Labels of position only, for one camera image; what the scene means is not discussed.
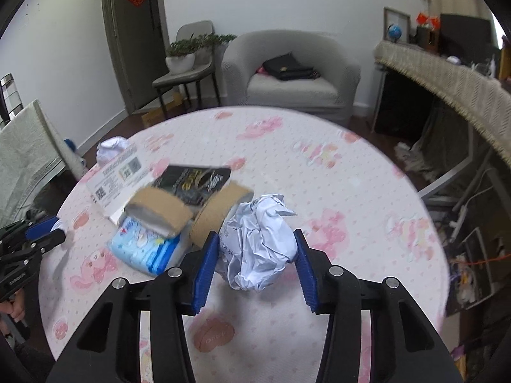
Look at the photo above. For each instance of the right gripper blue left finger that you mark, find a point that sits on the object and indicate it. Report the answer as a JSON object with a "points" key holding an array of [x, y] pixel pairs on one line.
{"points": [[205, 272]]}

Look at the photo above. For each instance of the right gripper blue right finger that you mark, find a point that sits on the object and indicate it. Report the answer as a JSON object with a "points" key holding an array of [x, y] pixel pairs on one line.
{"points": [[305, 271]]}

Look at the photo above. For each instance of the white paper ball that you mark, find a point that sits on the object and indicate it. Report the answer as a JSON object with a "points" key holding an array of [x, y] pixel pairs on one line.
{"points": [[256, 243]]}

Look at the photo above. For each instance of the person's hand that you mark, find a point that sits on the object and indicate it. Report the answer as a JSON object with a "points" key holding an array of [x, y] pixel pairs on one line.
{"points": [[15, 308]]}

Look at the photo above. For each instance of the brown cardboard tube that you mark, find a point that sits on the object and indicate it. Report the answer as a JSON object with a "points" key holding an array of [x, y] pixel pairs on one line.
{"points": [[216, 209]]}

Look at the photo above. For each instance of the blue tissue pack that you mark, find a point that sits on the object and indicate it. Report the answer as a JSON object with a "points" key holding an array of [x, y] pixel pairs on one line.
{"points": [[147, 251]]}

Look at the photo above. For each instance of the flattened brown cardboard piece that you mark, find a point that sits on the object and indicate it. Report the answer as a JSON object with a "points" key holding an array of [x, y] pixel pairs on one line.
{"points": [[158, 211]]}

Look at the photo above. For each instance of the black snack packet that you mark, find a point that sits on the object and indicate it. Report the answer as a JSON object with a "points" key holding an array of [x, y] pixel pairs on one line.
{"points": [[193, 185]]}

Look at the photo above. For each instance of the cream patterned tablecloth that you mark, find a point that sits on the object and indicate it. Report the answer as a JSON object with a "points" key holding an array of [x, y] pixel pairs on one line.
{"points": [[32, 154]]}

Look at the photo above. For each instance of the white box with QR codes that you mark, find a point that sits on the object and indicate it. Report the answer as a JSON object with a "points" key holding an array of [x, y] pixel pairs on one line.
{"points": [[114, 184]]}

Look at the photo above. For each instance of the small crumpled white paper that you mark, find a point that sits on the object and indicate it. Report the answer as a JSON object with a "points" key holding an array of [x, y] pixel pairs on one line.
{"points": [[108, 150]]}

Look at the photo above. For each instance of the cardboard box on floor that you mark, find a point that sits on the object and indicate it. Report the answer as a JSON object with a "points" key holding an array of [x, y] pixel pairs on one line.
{"points": [[174, 108]]}

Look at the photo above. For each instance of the grey armchair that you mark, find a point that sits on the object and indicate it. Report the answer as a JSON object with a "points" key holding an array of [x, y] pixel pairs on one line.
{"points": [[330, 97]]}

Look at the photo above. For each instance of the black bag on armchair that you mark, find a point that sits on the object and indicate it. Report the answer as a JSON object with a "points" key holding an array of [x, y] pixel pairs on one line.
{"points": [[287, 68]]}

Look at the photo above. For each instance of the potted green plant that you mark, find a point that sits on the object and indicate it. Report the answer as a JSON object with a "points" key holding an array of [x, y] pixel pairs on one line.
{"points": [[181, 54]]}

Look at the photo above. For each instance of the grey dining chair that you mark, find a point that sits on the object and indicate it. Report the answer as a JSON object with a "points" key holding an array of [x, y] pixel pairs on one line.
{"points": [[204, 66]]}

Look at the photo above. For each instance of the lace covered side desk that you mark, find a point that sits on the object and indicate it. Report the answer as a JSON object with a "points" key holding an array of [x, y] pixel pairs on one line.
{"points": [[479, 99]]}

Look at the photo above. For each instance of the small blue globe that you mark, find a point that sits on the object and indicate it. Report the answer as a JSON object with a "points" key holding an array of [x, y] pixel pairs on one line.
{"points": [[394, 32]]}

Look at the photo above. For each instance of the dark grey door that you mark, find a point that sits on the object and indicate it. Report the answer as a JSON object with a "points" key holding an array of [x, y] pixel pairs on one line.
{"points": [[136, 44]]}

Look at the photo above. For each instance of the black monitor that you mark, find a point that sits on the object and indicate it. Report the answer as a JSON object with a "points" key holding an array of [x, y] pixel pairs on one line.
{"points": [[468, 38]]}

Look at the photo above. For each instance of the picture frame on desk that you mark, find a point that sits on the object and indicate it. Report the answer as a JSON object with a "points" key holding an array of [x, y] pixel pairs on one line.
{"points": [[401, 19]]}

